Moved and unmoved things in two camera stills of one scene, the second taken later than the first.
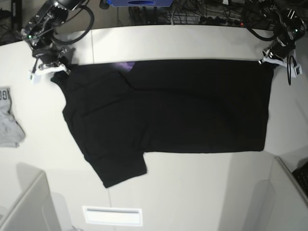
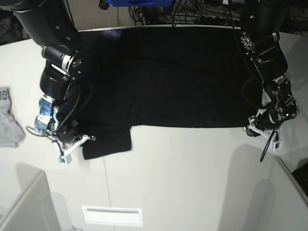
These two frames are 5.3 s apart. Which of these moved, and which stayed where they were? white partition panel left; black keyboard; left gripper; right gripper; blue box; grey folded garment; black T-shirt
Moved: black T-shirt; left gripper; right gripper
Stayed: white partition panel left; black keyboard; grey folded garment; blue box
